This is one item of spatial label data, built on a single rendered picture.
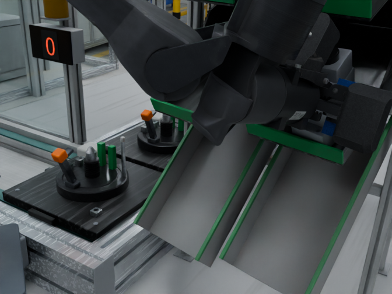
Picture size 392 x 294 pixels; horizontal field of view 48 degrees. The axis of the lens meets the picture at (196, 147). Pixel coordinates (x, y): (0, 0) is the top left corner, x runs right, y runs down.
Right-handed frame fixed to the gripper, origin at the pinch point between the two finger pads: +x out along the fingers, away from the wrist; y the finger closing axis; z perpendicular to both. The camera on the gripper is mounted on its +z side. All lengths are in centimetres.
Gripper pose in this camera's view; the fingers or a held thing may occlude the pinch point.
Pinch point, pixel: (321, 98)
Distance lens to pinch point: 53.3
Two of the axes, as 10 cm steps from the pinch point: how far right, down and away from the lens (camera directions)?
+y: -7.0, -3.5, 6.3
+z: 2.3, -9.4, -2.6
